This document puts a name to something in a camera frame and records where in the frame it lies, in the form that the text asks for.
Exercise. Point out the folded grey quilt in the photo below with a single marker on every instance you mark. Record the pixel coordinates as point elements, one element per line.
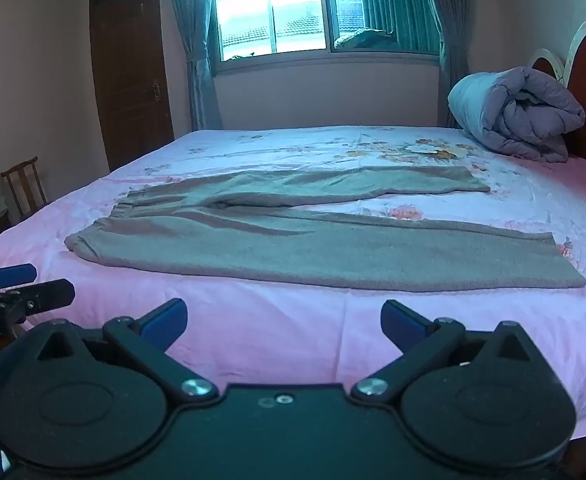
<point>518,115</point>

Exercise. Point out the wooden chair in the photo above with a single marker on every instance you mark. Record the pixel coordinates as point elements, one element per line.
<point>23,185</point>

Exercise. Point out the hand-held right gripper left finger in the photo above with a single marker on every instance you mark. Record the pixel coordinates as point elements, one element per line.
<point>165,322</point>

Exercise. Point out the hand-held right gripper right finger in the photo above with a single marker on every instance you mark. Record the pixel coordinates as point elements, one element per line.
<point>402,322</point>

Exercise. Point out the bed with pink floral sheet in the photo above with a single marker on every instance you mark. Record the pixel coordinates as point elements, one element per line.
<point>273,330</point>

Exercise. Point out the sliding glass window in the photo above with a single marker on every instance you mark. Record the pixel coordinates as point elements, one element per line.
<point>298,15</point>

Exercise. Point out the grey pants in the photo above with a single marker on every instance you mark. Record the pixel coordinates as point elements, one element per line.
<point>323,255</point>

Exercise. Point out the brown wooden door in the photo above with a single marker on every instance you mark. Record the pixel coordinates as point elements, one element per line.
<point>128,70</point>

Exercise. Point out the green cloth on windowsill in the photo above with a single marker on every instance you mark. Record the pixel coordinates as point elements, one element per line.
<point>365,39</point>

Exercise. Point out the teal curtain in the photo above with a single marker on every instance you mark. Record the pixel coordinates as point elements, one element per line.
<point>193,35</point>
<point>423,5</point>

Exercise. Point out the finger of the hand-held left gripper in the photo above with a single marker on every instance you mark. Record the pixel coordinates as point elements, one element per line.
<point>48,294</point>
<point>13,275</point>

